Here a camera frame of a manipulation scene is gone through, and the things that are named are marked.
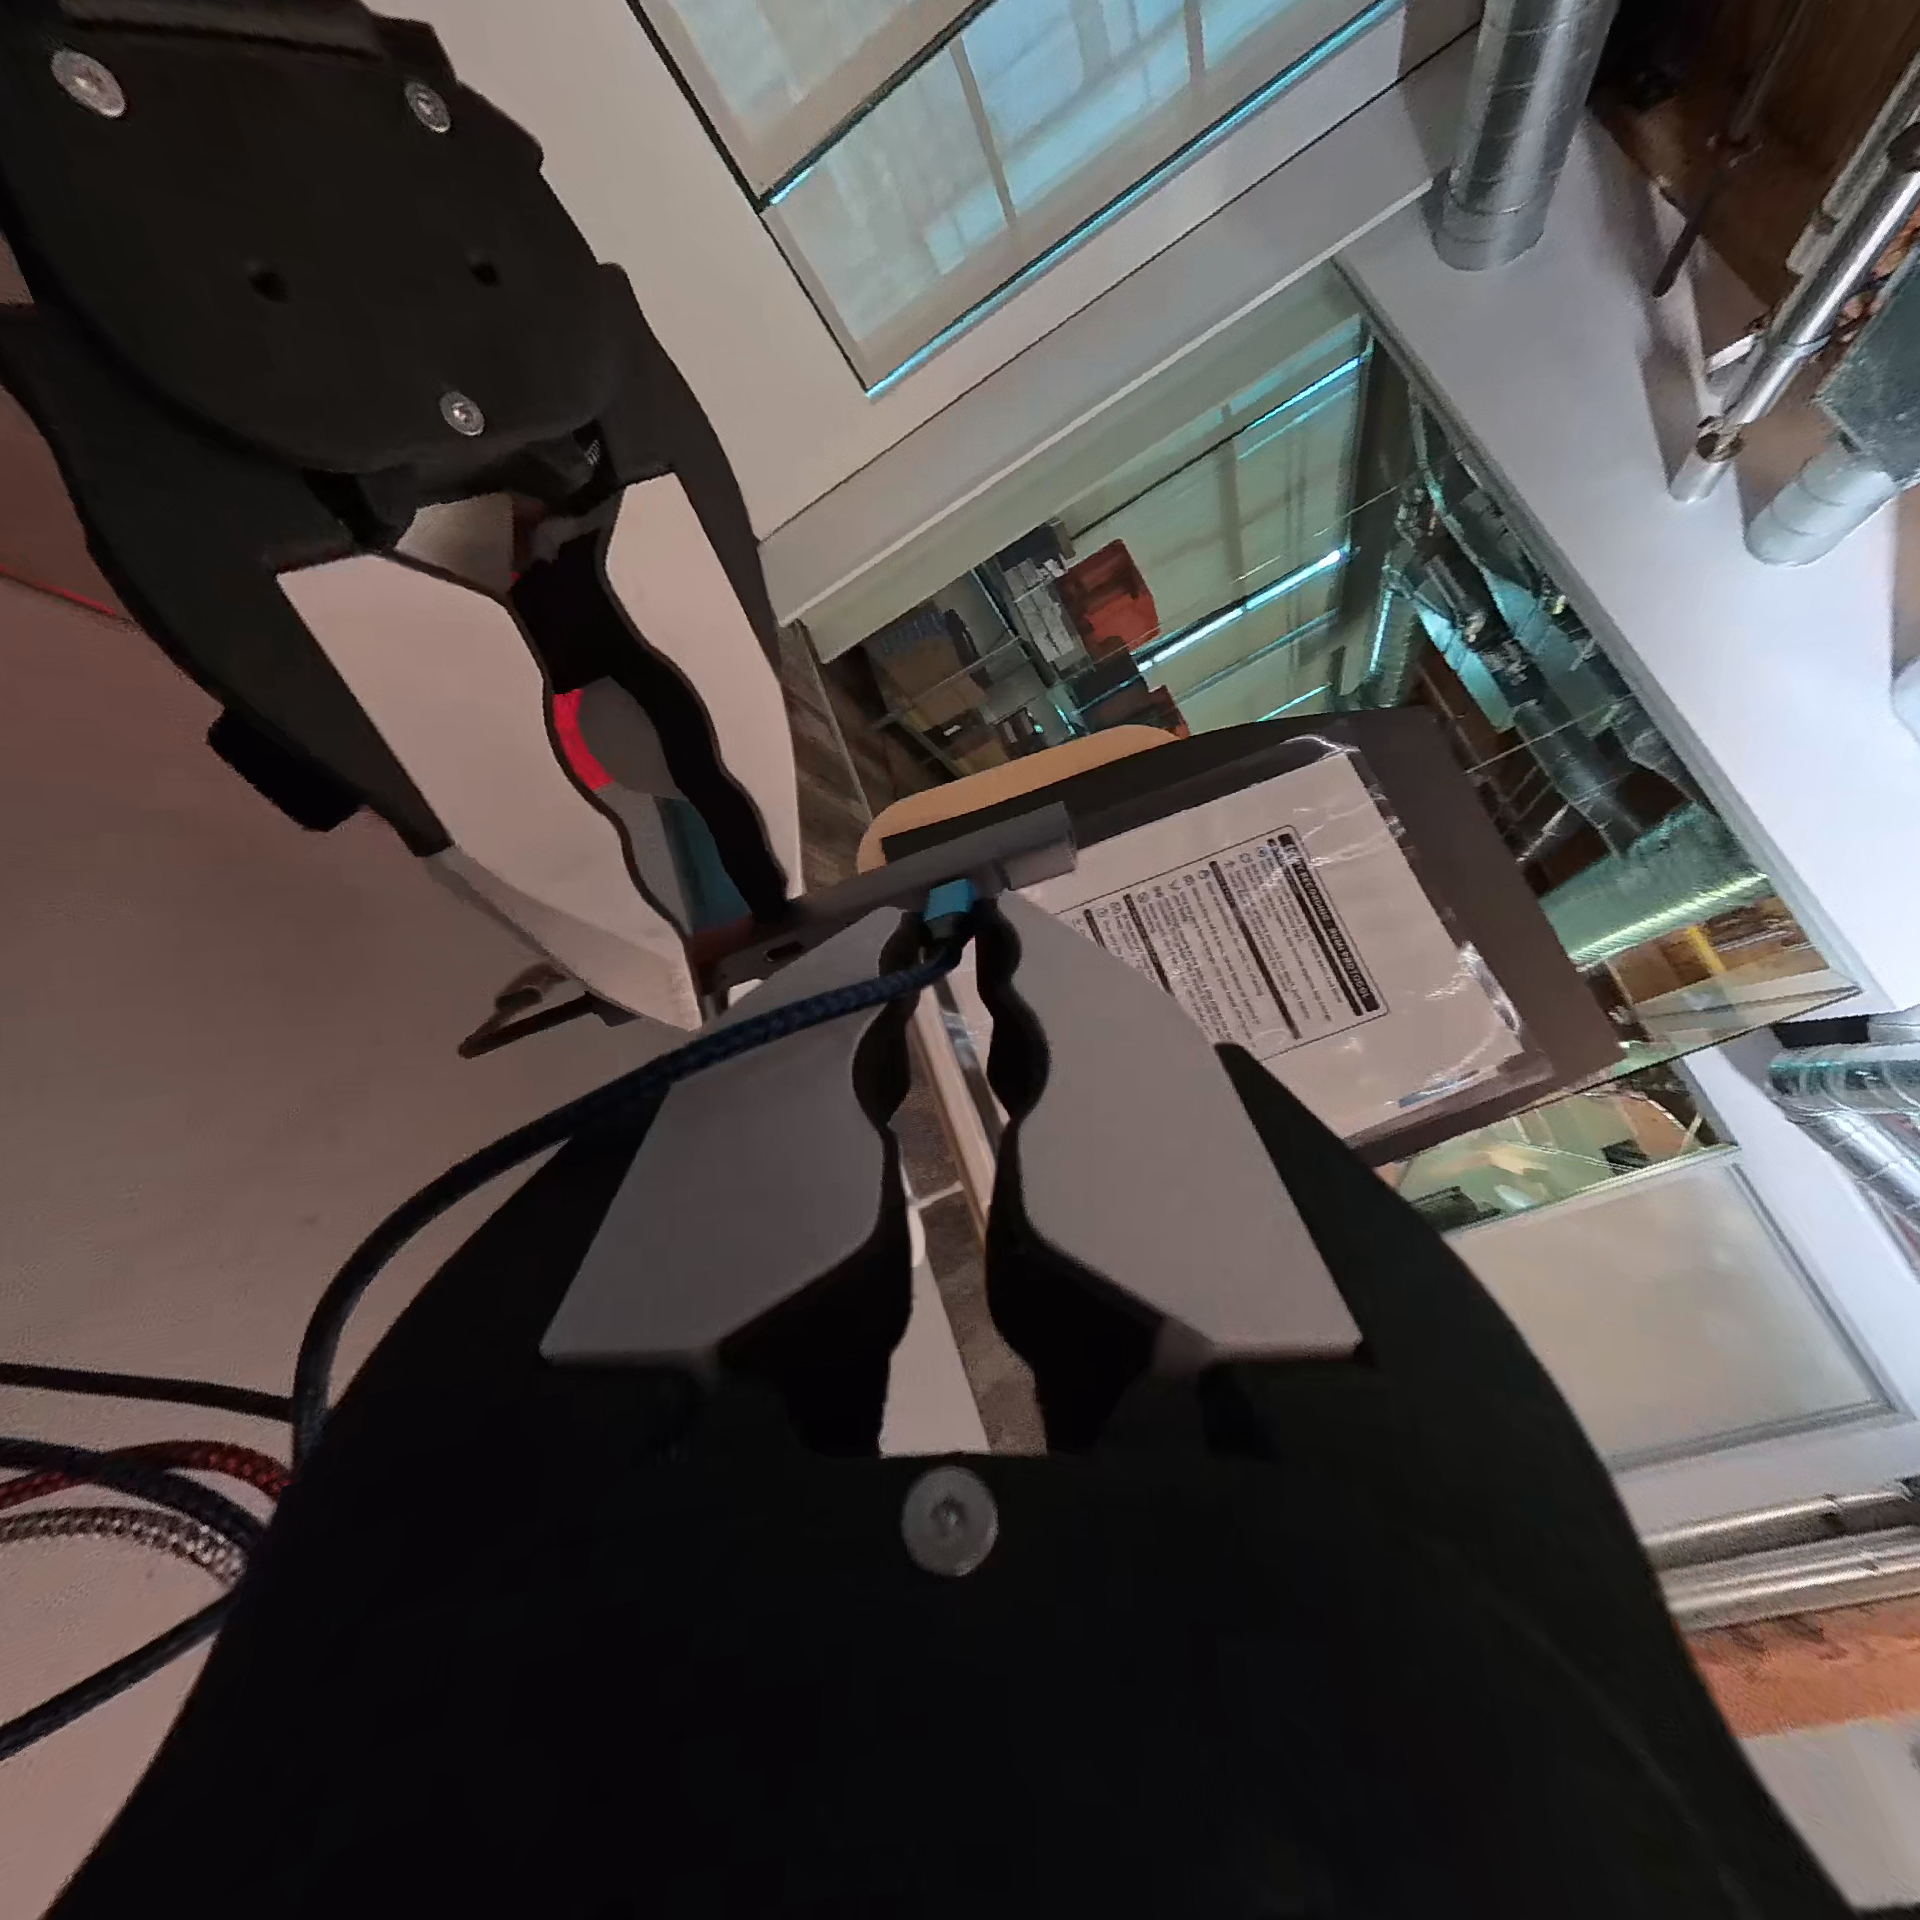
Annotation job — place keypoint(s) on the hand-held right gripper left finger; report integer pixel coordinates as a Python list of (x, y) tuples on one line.
[(706, 1201)]

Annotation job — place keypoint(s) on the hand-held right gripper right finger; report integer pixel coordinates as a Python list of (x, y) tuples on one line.
[(1172, 1201)]

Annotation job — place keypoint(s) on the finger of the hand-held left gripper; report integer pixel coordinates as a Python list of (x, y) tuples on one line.
[(452, 691), (744, 705)]

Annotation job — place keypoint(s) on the silver ventilation duct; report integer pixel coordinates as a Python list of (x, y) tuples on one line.
[(1823, 511), (1516, 119), (1862, 1142)]

